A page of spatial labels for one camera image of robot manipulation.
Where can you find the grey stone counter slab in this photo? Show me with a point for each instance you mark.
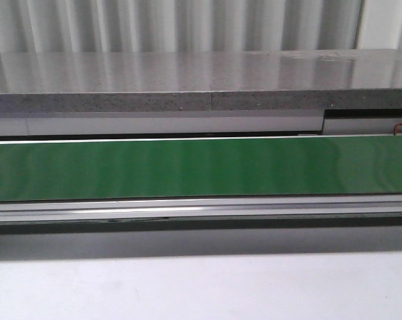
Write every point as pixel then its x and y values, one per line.
pixel 210 81

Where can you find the green conveyor belt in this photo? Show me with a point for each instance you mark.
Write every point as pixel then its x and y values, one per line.
pixel 144 168

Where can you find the white pleated curtain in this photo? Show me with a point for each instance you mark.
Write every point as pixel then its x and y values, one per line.
pixel 198 26

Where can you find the aluminium conveyor frame rail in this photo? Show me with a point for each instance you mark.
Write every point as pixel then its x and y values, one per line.
pixel 203 209

